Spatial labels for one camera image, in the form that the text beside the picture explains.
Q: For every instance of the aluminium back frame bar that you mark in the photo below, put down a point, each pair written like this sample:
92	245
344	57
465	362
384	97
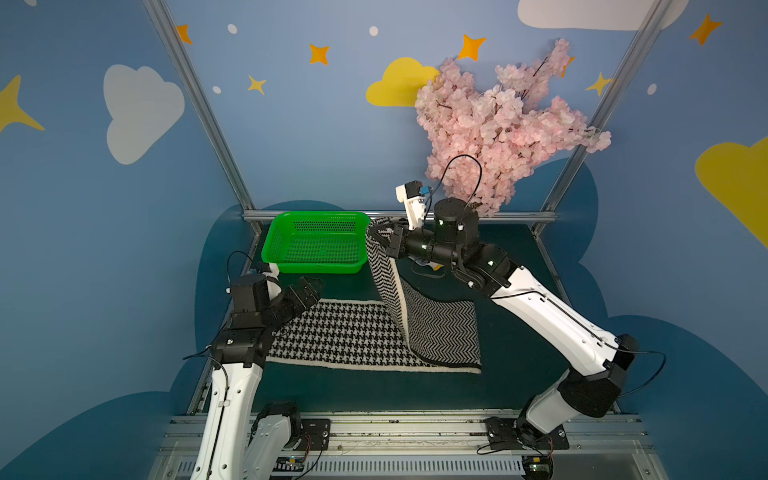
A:
502	217

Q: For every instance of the aluminium frame post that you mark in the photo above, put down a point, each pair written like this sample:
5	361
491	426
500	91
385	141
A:
649	29
162	20

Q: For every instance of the left aluminium frame post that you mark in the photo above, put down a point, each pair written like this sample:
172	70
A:
162	20

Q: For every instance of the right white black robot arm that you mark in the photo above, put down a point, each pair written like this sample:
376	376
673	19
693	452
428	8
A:
598	360

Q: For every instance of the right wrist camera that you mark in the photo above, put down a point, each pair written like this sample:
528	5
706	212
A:
413	196

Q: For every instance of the green plastic basket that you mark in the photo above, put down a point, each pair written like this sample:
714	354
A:
317	242

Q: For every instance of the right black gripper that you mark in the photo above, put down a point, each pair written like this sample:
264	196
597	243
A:
395	240

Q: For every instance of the right aluminium frame post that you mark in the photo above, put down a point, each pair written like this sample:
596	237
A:
649	29

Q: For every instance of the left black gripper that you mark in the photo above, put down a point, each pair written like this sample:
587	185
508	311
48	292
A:
291	297

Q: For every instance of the aluminium front rail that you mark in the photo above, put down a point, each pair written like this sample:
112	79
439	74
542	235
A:
453	444

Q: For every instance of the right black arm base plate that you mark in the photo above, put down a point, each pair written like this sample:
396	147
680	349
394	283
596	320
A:
510	434

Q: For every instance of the black white patterned scarf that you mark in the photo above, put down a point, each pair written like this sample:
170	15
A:
376	320

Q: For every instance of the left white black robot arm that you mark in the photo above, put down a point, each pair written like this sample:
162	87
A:
231	448

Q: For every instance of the pink artificial blossom tree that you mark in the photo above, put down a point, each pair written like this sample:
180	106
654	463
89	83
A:
485	142

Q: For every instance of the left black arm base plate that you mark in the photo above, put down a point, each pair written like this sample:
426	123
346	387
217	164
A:
311	434

